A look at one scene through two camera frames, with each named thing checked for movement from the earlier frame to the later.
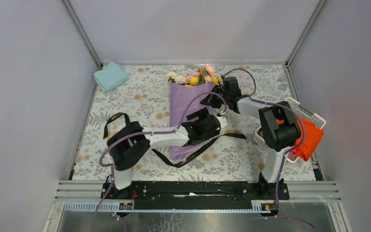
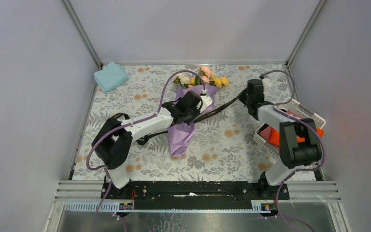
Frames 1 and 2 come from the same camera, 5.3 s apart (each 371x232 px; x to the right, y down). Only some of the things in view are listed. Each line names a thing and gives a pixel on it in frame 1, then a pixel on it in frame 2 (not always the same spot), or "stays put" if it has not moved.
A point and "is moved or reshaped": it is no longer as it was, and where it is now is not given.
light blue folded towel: (112, 76) stays put
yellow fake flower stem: (194, 80) stays put
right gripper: (209, 100) to (241, 98)
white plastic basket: (313, 118) stays put
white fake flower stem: (180, 79) is moved or reshaped
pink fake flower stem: (208, 78) is moved or reshaped
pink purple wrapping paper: (185, 102) is moved or reshaped
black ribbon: (233, 135) is moved or reshaped
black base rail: (194, 195) stays put
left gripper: (199, 114) to (196, 110)
